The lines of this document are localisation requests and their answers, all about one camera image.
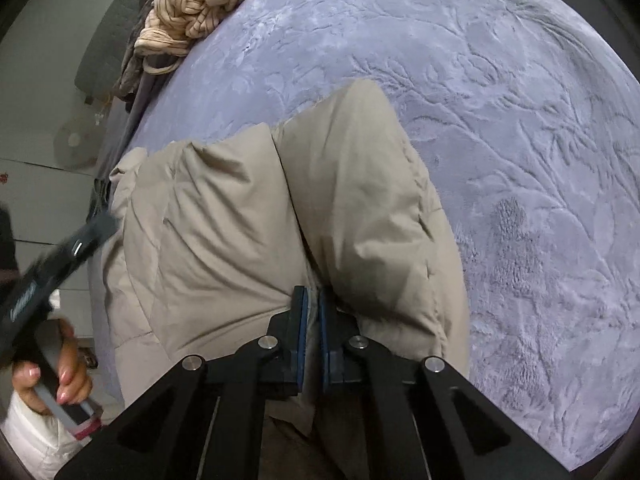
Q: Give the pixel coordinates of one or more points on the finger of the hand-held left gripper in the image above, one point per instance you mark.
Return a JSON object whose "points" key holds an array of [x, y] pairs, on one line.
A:
{"points": [[82, 245]]}

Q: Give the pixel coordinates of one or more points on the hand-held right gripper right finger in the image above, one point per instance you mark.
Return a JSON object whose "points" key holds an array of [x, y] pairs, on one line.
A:
{"points": [[327, 330]]}

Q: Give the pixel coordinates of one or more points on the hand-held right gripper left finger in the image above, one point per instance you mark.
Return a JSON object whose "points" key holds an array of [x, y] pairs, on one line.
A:
{"points": [[300, 330]]}

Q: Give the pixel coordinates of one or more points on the beige puffer jacket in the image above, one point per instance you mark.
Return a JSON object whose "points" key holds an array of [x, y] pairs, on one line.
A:
{"points": [[225, 235]]}

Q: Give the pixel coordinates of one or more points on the person's left forearm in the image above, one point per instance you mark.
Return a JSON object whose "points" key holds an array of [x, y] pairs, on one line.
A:
{"points": [[30, 445]]}

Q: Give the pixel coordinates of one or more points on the person's left hand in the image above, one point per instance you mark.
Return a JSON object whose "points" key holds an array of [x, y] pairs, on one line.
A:
{"points": [[75, 375]]}

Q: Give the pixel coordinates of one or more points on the white fan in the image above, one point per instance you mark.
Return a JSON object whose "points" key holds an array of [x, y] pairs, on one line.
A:
{"points": [[75, 140]]}

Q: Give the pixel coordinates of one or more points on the dark grey garment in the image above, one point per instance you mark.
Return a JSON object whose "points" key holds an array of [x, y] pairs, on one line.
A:
{"points": [[150, 67]]}

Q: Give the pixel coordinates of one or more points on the cream striped garment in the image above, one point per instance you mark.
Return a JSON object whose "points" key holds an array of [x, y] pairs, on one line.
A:
{"points": [[200, 5]]}

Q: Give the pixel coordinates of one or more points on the purple embossed blanket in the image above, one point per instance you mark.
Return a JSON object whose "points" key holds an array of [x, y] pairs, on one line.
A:
{"points": [[500, 110]]}

